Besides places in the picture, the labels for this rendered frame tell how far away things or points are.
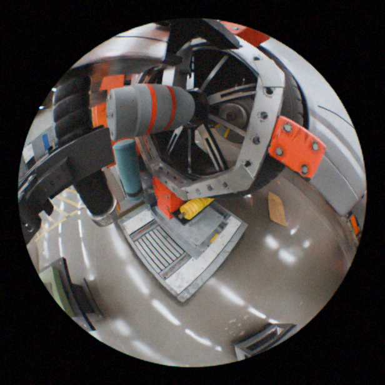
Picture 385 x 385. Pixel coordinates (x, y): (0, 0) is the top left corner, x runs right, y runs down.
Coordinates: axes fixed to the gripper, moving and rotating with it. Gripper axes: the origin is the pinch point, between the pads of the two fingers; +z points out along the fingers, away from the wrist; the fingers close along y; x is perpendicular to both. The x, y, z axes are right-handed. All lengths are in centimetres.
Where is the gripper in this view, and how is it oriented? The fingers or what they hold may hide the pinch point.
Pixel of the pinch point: (76, 154)
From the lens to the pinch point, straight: 11.9
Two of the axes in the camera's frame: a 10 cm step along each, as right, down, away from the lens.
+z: 6.8, -4.4, 5.9
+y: 7.2, 5.3, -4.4
